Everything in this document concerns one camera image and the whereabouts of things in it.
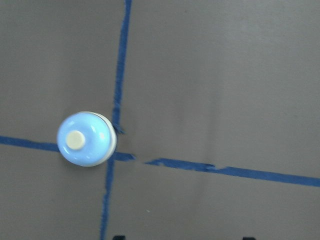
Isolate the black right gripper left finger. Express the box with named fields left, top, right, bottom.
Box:
left=112, top=235, right=125, bottom=240

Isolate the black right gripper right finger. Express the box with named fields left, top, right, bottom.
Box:
left=242, top=236, right=255, bottom=240

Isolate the small blue white bell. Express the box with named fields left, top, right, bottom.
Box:
left=56, top=111, right=117, bottom=167

